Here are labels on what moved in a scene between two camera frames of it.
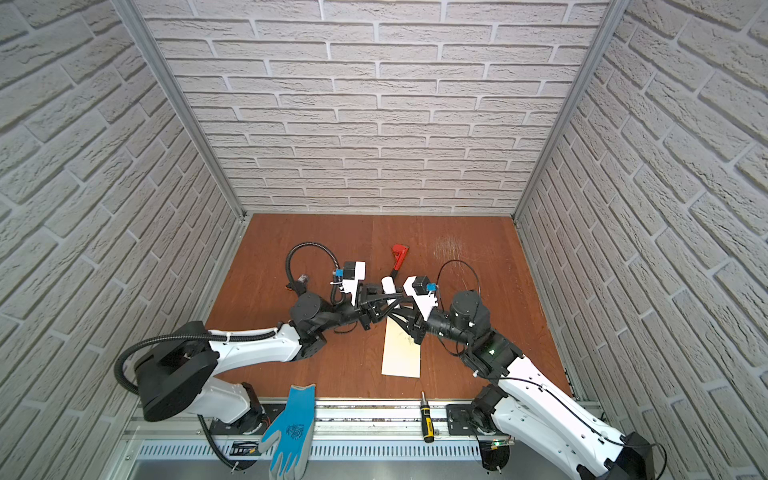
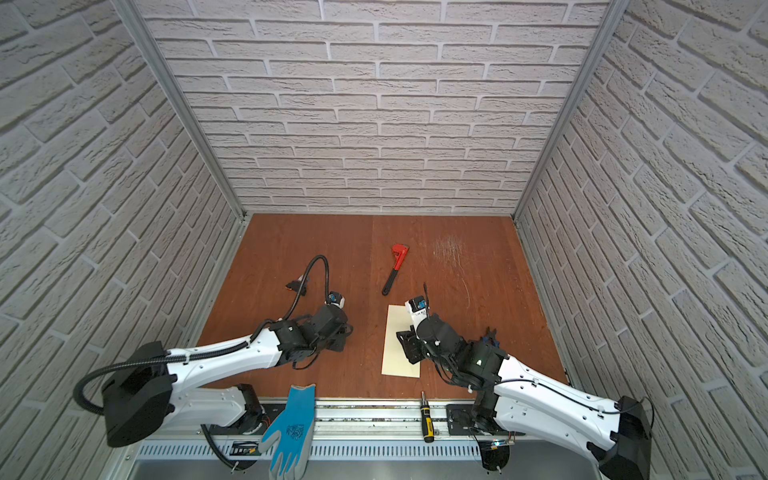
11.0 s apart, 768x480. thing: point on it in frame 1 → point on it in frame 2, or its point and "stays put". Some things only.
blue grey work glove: x=288 y=440 stays put
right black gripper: x=419 y=325 → x=411 y=345
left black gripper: x=371 y=307 → x=346 y=333
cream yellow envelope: x=401 y=354 stays put
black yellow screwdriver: x=427 y=420 stays put
